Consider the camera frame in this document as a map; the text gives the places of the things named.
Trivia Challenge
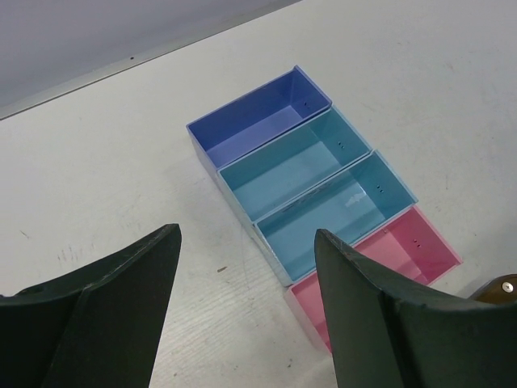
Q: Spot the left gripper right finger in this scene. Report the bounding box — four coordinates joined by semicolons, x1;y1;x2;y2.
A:
314;229;516;387

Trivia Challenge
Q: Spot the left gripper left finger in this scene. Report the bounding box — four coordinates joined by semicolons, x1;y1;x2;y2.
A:
1;224;181;387

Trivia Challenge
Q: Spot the light blue toothbrush bin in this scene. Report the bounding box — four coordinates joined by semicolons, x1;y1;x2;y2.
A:
256;150;418;286

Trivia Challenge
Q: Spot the light blue toothpaste bin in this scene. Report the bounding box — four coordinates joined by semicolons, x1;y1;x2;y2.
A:
219;108;372;222

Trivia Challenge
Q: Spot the pink bin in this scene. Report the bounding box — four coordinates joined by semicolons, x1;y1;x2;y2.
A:
284;206;462;352

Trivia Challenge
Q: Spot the dark blue bin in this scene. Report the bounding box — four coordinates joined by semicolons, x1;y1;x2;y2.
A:
187;66;332;170

